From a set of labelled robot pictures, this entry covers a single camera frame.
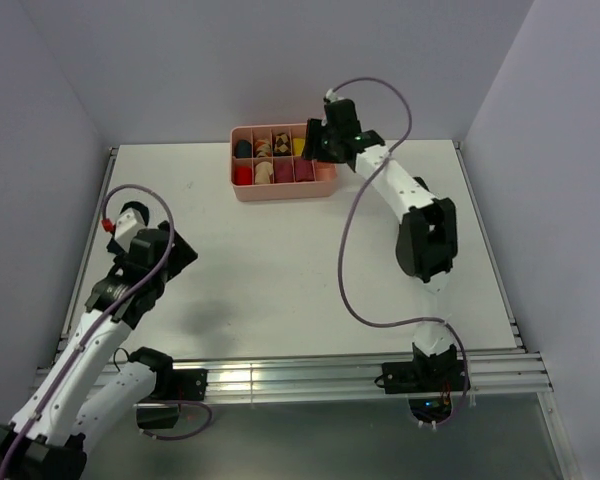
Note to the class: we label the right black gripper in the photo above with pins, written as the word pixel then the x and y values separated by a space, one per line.
pixel 315 128

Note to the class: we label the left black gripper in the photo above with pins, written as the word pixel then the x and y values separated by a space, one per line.
pixel 180 256

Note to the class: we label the maroon purple striped sock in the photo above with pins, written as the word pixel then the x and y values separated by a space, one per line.
pixel 303 170

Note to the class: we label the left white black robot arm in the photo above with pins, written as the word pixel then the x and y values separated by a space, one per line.
pixel 49 436

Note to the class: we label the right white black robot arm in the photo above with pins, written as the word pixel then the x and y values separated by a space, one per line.
pixel 426 243

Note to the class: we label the yellow rolled sock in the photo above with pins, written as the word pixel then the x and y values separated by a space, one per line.
pixel 298 144

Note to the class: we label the brown checkered rolled sock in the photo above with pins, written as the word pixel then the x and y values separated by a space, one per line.
pixel 282 145

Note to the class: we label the maroon rolled sock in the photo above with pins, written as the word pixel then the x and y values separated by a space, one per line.
pixel 283 171

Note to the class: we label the pink divided organizer box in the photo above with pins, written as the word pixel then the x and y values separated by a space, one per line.
pixel 326 177

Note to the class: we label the brown cream patterned rolled sock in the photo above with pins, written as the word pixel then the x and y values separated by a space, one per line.
pixel 262 148

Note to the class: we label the beige patterned rolled sock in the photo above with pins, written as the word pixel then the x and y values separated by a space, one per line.
pixel 263 173

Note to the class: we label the black sock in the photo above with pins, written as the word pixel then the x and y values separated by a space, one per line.
pixel 421 182

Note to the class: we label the dark navy rolled sock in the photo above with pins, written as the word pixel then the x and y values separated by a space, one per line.
pixel 243 149

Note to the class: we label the red rolled sock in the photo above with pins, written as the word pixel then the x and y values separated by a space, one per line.
pixel 243 176

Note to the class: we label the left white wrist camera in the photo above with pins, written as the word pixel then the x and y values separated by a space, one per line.
pixel 123 230

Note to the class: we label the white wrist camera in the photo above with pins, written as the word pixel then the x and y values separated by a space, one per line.
pixel 331 96
pixel 123 230

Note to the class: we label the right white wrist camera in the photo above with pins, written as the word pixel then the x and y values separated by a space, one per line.
pixel 331 96

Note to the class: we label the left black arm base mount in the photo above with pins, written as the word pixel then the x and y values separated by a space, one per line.
pixel 178 409

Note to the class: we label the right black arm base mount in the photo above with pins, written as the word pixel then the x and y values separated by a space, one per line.
pixel 422 377

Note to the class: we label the aluminium frame rail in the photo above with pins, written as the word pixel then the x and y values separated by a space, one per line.
pixel 351 377

